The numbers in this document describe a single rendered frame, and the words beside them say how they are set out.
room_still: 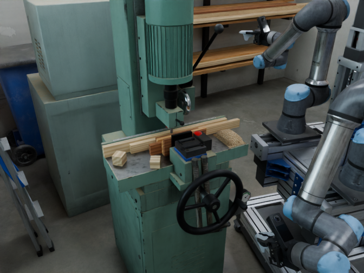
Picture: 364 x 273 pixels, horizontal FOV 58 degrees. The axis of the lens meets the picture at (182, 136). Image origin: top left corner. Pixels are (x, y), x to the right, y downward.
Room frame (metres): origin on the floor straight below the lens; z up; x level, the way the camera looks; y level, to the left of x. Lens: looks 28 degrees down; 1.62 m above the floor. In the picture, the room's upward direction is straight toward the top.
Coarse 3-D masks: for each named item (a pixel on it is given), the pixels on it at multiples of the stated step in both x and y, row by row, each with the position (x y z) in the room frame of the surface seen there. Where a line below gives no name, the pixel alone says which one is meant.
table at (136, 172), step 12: (216, 144) 1.26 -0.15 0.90; (132, 156) 1.16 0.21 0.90; (144, 156) 1.16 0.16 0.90; (168, 156) 1.16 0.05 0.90; (228, 156) 1.21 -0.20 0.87; (240, 156) 1.24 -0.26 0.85; (108, 168) 1.10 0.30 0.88; (120, 168) 1.07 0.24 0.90; (132, 168) 1.07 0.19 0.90; (144, 168) 1.07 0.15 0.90; (156, 168) 1.07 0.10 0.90; (168, 168) 1.08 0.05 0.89; (120, 180) 0.99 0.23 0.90; (132, 180) 1.01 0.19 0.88; (144, 180) 1.03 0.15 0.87; (156, 180) 1.06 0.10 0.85; (180, 180) 1.03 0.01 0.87; (120, 192) 0.99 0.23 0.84
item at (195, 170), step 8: (192, 160) 1.02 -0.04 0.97; (192, 168) 1.02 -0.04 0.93; (208, 184) 1.03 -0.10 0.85; (208, 192) 1.03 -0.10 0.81; (200, 200) 1.01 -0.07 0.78; (200, 208) 1.01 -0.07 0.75; (200, 216) 1.01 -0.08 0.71; (208, 216) 1.03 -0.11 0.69; (200, 224) 1.00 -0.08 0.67; (208, 224) 1.03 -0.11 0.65; (224, 224) 1.09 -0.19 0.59
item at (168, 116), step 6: (156, 102) 1.33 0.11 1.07; (162, 102) 1.33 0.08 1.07; (156, 108) 1.33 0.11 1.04; (162, 108) 1.26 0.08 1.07; (174, 108) 1.26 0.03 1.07; (180, 108) 1.26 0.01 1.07; (156, 114) 1.33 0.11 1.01; (162, 114) 1.26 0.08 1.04; (168, 114) 1.21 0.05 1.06; (174, 114) 1.22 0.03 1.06; (180, 114) 1.24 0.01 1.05; (162, 120) 1.26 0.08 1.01; (168, 120) 1.21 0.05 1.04; (174, 120) 1.22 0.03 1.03; (180, 120) 1.24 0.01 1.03; (168, 126) 1.21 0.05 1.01; (174, 126) 1.22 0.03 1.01
